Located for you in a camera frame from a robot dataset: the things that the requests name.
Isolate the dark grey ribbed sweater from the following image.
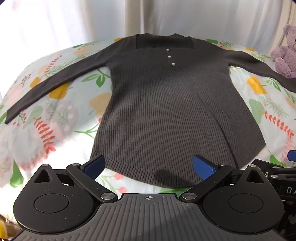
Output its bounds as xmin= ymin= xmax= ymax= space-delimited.
xmin=5 ymin=34 xmax=295 ymax=188

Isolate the floral bed sheet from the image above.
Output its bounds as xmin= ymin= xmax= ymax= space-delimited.
xmin=1 ymin=41 xmax=295 ymax=223

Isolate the purple teddy bear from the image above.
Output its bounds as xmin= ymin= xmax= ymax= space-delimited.
xmin=270 ymin=25 xmax=296 ymax=78

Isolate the white sheer curtain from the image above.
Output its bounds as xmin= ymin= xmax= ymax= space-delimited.
xmin=0 ymin=0 xmax=290 ymax=54

